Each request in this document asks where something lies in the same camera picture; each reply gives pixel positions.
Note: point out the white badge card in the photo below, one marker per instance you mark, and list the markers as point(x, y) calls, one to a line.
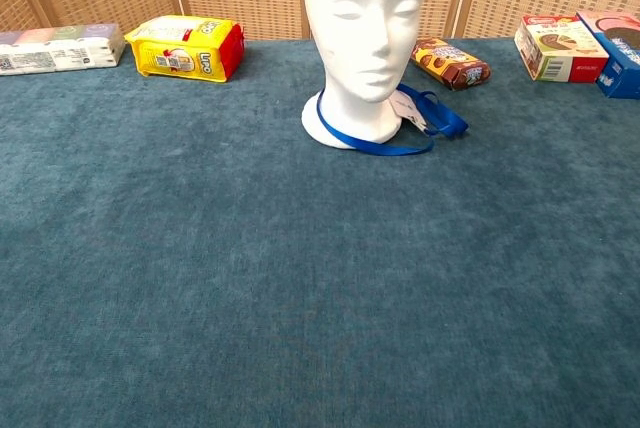
point(402, 104)

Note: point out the white foam mannequin head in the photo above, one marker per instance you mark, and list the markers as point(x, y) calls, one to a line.
point(360, 48)

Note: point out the brown chocolate cookie box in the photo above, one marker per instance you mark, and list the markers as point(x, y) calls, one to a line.
point(450, 68)

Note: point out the teal table cloth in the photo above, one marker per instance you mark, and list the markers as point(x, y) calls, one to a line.
point(125, 223)

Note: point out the yellow Lipo biscuit bag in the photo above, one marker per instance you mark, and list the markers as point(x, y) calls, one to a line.
point(175, 53)

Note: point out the white red cardboard box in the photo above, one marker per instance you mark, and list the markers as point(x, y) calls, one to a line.
point(560, 53)

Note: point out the pastel tissue multipack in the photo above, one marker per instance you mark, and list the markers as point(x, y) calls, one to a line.
point(60, 55)

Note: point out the pink blue Oreo box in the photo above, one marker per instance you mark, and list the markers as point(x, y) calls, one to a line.
point(620, 73)

